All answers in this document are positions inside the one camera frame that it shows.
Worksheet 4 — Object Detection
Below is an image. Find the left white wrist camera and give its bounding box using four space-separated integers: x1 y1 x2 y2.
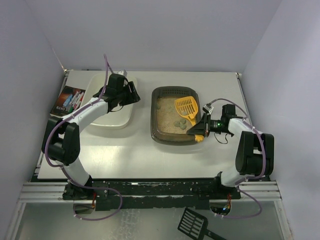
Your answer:
117 70 128 77

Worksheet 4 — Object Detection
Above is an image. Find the white plastic tub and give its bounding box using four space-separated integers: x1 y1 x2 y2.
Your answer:
78 73 137 129

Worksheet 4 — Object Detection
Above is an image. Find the pack of markers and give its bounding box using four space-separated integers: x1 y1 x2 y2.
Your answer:
61 89 85 113

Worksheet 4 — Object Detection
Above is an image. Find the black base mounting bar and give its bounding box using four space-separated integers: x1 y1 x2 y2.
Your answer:
62 176 241 211

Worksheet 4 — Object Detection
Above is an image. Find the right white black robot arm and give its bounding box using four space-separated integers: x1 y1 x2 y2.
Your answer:
187 104 275 188

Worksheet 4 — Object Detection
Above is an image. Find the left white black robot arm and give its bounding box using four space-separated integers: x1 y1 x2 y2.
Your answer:
41 73 141 190

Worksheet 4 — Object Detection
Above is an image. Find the green clump three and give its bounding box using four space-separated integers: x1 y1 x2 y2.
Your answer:
174 120 186 128

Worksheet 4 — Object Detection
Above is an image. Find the dark book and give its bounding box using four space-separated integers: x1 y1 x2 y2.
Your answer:
50 85 86 117

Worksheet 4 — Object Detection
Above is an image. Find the brown litter box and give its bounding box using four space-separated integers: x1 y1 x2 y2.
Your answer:
150 86 199 146

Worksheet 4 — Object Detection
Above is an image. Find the aluminium rail frame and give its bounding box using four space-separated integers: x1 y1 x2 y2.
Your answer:
18 181 282 203

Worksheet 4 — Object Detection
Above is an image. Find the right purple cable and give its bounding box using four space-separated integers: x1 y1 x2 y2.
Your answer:
208 97 266 219

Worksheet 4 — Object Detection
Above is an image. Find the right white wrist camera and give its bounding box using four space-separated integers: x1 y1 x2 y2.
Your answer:
202 103 214 115

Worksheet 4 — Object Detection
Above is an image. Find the yellow litter scoop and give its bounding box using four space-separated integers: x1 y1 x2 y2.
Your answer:
174 96 199 126

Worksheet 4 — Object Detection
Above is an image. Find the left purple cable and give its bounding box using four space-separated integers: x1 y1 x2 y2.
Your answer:
42 53 124 221

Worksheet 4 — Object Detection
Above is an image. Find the purple cable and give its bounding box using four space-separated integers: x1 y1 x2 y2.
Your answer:
42 53 124 221
208 97 266 219

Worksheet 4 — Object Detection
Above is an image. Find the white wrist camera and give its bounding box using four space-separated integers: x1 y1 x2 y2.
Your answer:
202 103 214 115
117 70 128 77

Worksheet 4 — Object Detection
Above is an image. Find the black slotted spatula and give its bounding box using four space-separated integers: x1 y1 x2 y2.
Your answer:
177 207 226 240

